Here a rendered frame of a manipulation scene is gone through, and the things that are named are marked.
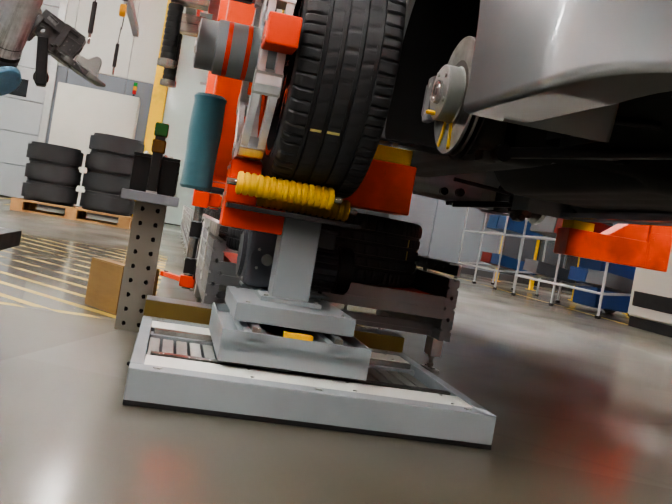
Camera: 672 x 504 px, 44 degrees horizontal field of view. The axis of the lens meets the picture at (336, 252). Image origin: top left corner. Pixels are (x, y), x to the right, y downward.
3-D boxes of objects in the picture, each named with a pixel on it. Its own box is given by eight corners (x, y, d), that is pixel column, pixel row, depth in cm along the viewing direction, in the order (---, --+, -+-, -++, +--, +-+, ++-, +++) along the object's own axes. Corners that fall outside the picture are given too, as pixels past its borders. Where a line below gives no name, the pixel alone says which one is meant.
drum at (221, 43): (275, 82, 210) (284, 27, 209) (191, 65, 205) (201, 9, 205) (269, 89, 223) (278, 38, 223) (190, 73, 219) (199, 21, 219)
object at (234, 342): (365, 385, 197) (372, 345, 197) (216, 364, 190) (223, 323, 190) (327, 348, 246) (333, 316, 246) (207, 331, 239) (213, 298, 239)
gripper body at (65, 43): (88, 38, 197) (44, 6, 193) (66, 67, 196) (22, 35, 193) (88, 44, 204) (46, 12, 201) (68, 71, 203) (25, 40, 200)
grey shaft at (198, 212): (192, 290, 375) (210, 182, 373) (180, 288, 374) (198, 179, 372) (192, 288, 384) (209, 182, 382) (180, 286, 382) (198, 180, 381)
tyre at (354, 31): (330, 238, 237) (404, 117, 178) (249, 225, 232) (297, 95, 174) (345, 53, 264) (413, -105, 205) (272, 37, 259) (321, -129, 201)
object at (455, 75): (470, 161, 211) (499, 35, 205) (441, 155, 210) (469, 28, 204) (435, 150, 242) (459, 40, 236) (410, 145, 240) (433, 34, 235)
